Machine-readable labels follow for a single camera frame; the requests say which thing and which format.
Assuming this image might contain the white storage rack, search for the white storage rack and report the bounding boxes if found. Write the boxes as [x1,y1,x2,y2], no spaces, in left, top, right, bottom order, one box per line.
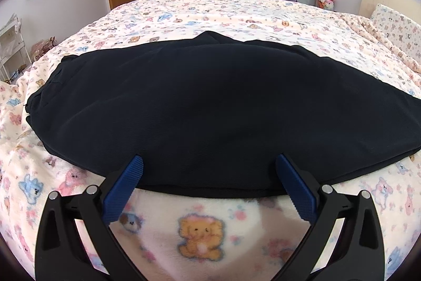
[0,13,33,83]

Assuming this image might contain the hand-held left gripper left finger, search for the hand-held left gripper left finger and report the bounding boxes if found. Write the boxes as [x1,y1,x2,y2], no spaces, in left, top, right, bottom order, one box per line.
[34,154,147,281]

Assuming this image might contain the black pants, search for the black pants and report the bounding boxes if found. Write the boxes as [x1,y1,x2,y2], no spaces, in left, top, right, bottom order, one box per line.
[24,31,421,199]

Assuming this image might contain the pinkish clutter pile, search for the pinkish clutter pile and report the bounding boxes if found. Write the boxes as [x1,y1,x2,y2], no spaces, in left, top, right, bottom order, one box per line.
[31,36,58,62]

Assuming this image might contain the bear printed fleece blanket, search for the bear printed fleece blanket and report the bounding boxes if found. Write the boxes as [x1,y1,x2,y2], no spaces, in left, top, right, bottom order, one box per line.
[0,0,421,281]

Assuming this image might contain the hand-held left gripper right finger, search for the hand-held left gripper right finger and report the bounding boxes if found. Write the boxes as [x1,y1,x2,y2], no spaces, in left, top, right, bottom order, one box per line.
[274,153,386,281]

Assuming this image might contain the bear printed pillow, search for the bear printed pillow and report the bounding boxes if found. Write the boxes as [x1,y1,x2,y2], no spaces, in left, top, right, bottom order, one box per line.
[370,3,421,73]

